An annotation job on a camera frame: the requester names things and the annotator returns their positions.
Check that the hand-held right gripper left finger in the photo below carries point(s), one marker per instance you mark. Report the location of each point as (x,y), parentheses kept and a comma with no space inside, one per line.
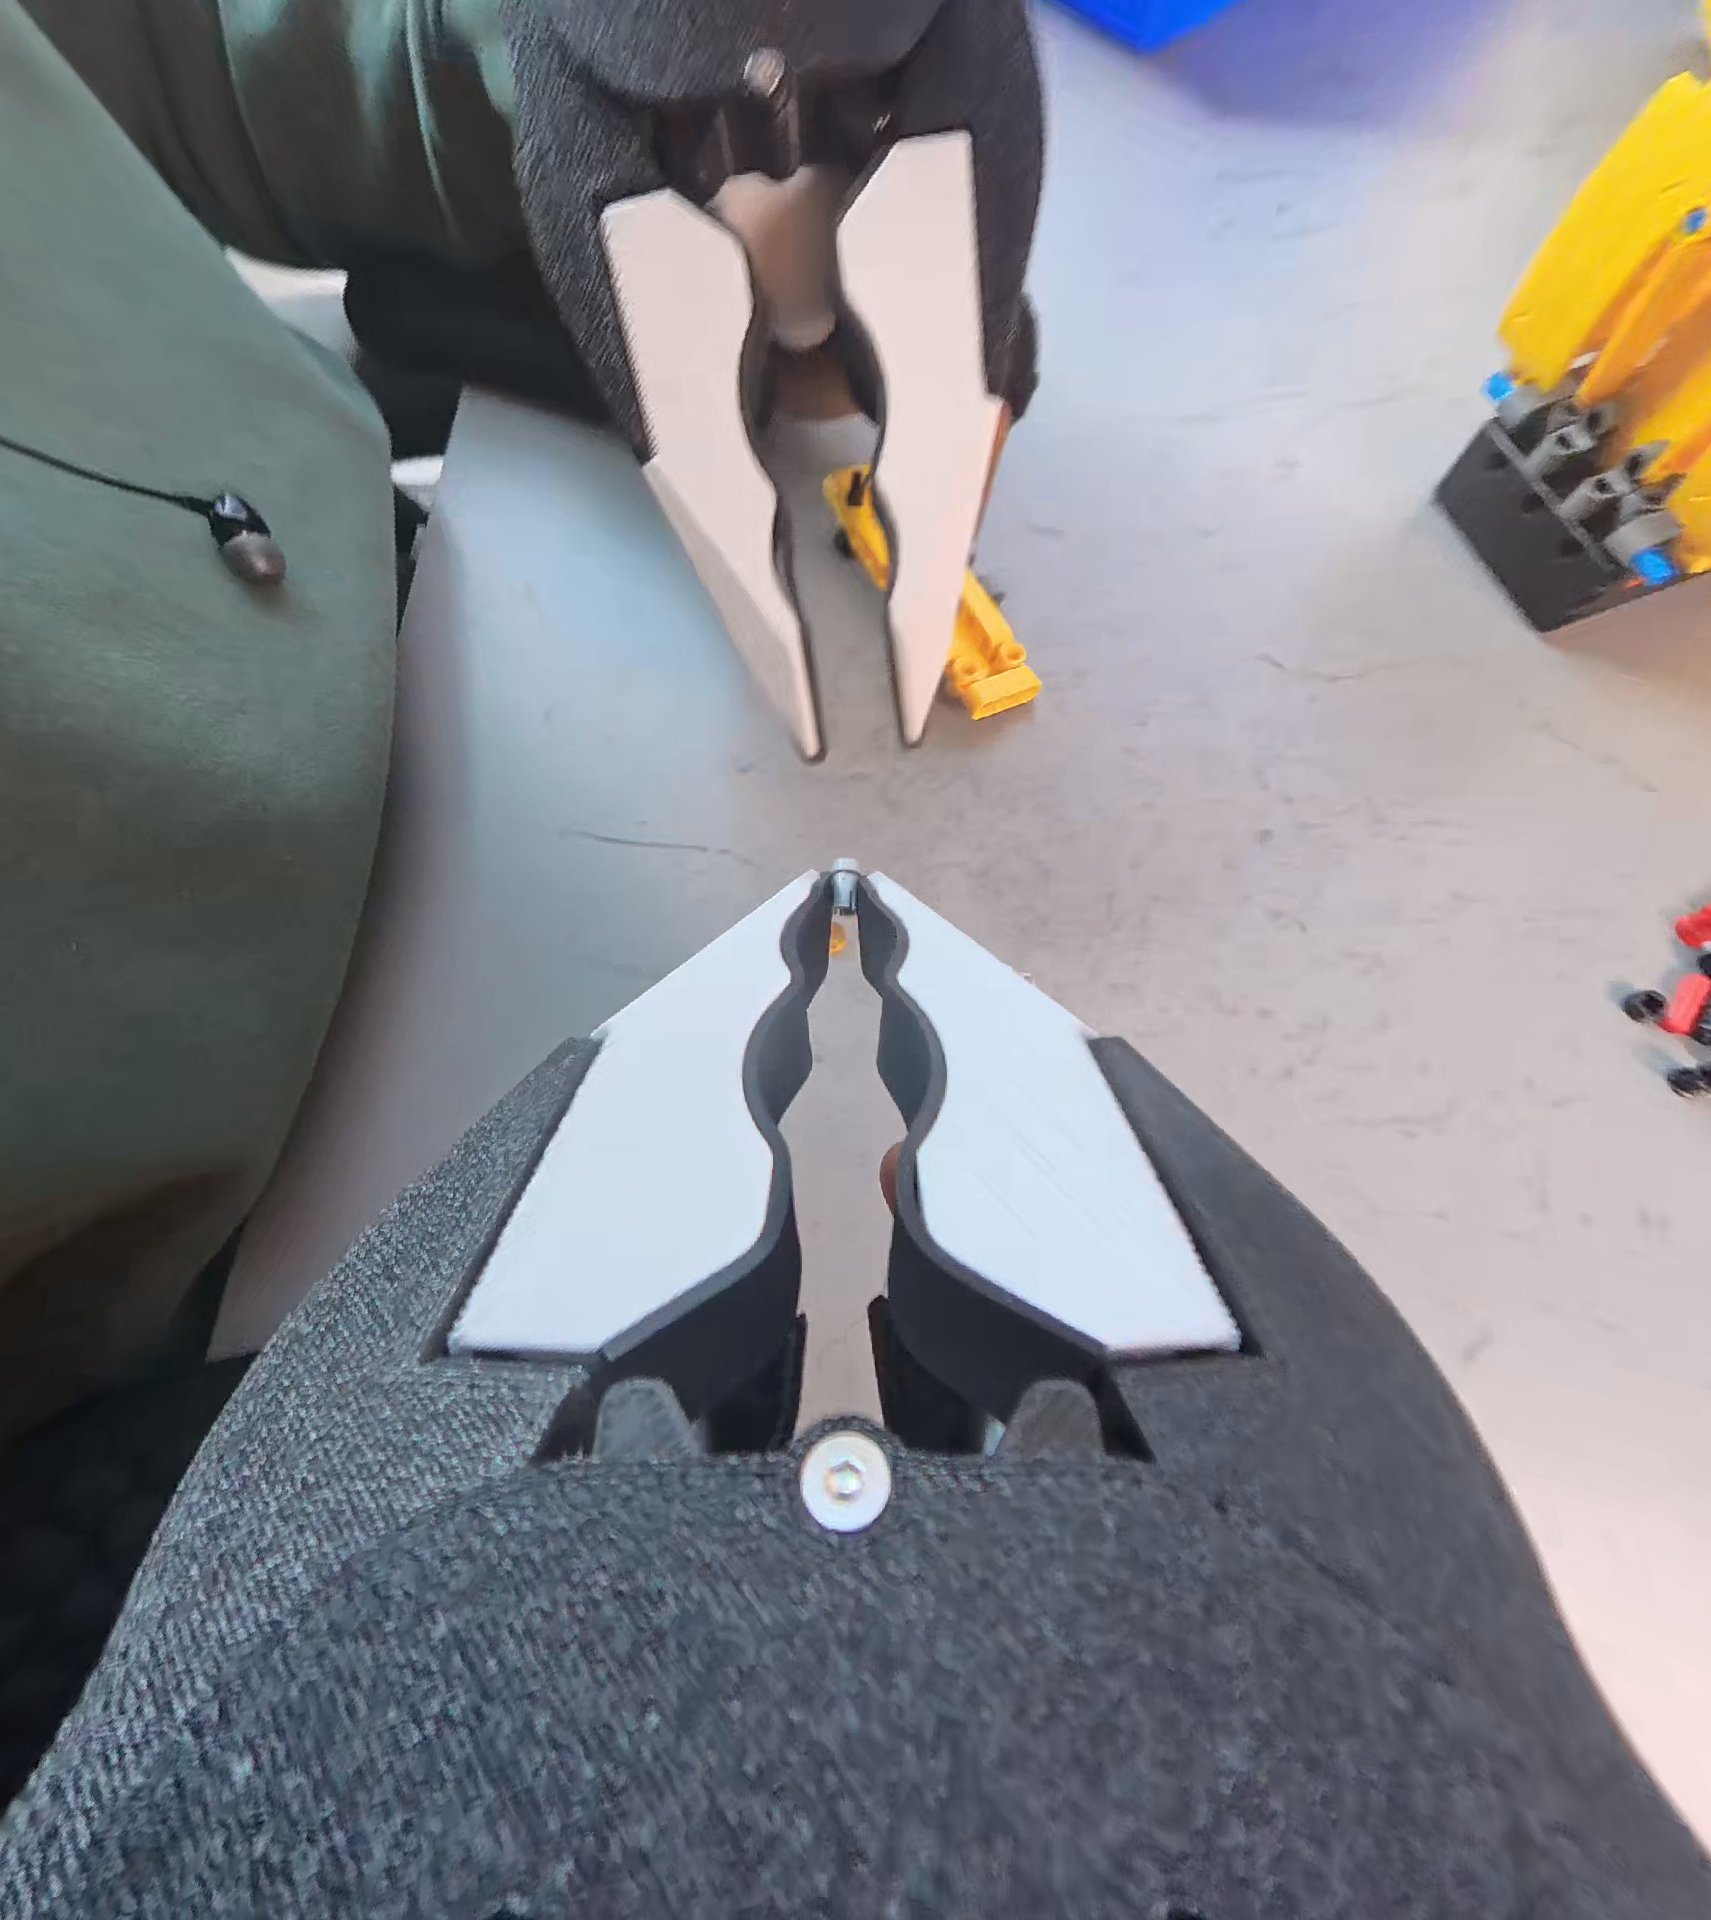
(630,1201)

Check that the blue plastic bin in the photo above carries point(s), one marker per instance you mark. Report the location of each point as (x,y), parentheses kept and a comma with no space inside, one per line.
(1141,18)

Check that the person's green sweatshirt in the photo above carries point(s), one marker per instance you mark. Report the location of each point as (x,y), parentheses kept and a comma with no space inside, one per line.
(75,825)

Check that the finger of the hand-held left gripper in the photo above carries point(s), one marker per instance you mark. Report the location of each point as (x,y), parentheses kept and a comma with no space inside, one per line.
(936,376)
(690,376)

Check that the person's left hand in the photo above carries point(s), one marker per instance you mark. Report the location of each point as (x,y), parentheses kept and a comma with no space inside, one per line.
(1020,360)

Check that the person's right hand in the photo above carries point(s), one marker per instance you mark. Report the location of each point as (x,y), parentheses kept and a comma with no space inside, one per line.
(889,1174)

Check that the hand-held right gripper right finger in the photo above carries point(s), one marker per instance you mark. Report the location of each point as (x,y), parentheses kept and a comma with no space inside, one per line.
(1063,1201)

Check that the small grey lego bush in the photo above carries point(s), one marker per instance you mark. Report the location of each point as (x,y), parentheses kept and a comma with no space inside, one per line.
(846,886)

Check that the yellow lego panel piece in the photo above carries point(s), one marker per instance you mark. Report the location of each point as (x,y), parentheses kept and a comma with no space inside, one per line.
(991,660)

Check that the yellow lego vehicle model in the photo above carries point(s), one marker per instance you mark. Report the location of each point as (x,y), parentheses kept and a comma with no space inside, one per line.
(1664,301)

